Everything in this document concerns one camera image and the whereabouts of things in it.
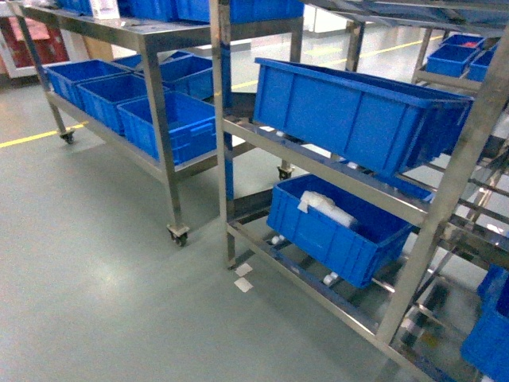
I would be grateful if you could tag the blue bin cart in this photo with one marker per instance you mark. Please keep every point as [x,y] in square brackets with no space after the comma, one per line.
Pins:
[191,126]
[101,97]
[65,78]

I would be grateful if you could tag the blue bin cart rear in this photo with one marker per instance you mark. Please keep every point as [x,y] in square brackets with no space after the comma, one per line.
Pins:
[65,78]

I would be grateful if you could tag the blue bin lower shelf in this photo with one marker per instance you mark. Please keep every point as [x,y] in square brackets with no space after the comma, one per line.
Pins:
[355,253]

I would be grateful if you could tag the steel flow rack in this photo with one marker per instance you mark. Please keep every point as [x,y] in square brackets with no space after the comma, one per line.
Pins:
[382,200]

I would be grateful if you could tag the large blue bin upper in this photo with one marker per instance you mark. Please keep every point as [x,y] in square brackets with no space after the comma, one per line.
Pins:
[386,126]

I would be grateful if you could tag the steel cart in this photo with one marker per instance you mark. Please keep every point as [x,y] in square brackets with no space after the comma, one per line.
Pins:
[149,39]

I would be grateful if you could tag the white plastic bag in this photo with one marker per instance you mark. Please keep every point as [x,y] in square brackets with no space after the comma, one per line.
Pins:
[326,206]

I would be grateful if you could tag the blue bin cart front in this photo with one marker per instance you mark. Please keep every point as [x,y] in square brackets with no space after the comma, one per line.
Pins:
[191,126]

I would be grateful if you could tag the blue bin cart middle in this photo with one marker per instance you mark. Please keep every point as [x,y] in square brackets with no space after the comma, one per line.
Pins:
[101,97]

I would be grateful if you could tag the blue bin behind post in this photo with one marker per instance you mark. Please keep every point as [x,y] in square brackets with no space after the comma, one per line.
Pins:
[190,75]

